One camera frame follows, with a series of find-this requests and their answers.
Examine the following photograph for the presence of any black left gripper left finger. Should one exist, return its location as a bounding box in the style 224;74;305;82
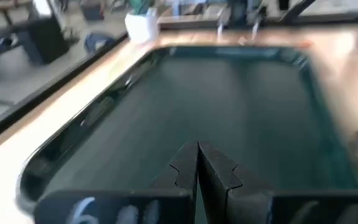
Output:
33;141;199;224

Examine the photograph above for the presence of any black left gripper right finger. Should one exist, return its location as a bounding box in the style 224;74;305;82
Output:
198;141;358;224

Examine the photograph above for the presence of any dark rectangular serving tray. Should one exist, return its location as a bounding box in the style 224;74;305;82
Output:
16;45;358;215

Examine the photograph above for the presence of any white round plant pot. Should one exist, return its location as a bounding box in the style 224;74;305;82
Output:
124;7;161;43

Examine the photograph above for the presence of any blue bag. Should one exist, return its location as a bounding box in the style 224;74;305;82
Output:
84;32;116;54

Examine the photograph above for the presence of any green snake plant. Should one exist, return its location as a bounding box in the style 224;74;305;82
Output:
128;0;155;16

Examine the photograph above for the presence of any black floor cabinet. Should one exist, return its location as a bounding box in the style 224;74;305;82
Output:
26;15;71;65

